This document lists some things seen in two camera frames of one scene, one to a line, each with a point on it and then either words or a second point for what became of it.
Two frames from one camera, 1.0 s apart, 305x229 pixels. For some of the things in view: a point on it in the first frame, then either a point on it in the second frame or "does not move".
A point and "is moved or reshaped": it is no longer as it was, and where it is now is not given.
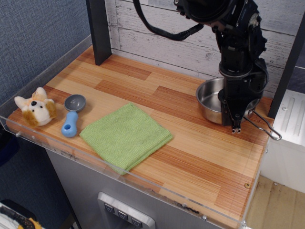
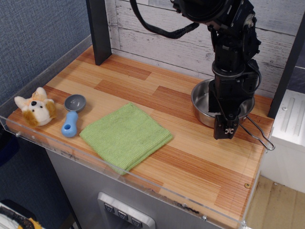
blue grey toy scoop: [74, 103] does not move
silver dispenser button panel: [114, 213] does not move
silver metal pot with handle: [209, 106] is moved or reshaped
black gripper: [244, 84] -> [236, 81]
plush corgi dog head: [37, 110] does not move
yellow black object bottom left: [24, 222] does not move
